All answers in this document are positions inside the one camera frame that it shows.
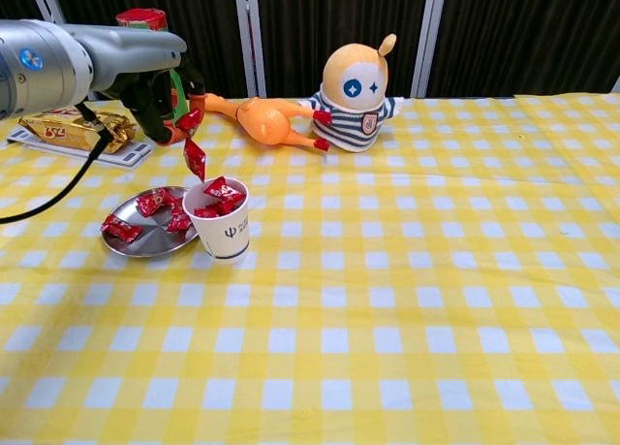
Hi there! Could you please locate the gold foil snack packet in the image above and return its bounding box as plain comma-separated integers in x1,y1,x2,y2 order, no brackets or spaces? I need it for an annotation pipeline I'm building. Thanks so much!
17,106,138,155

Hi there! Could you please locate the white flat tray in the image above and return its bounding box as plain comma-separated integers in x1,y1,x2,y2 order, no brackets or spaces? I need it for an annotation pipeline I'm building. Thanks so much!
6,127,154,171

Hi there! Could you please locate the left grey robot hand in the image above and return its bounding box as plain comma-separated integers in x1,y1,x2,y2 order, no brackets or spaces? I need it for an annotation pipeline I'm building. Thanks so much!
90,25,208,147

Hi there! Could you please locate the round metal plate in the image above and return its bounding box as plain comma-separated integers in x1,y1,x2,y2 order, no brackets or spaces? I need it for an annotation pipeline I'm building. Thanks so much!
102,185,200,258

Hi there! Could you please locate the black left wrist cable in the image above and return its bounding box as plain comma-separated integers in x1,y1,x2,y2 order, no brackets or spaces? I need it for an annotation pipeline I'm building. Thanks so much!
0,100,113,225

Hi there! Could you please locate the yellow white checkered tablecloth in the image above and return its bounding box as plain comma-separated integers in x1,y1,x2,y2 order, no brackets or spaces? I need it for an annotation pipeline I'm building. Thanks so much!
0,91,620,445

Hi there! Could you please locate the green red Pringles can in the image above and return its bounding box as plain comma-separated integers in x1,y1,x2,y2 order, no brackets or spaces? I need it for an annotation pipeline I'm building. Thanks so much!
115,8,196,143

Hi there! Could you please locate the yellow plush striped sweater toy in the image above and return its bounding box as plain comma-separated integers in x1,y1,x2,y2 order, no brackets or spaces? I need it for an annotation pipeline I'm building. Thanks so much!
295,32,406,154

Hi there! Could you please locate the orange rubber chicken toy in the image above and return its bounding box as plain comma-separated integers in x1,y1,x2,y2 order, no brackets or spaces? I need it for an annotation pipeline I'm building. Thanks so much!
202,92,333,153

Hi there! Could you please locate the white paper cup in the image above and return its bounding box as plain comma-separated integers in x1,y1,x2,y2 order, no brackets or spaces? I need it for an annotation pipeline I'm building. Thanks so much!
182,176,251,265

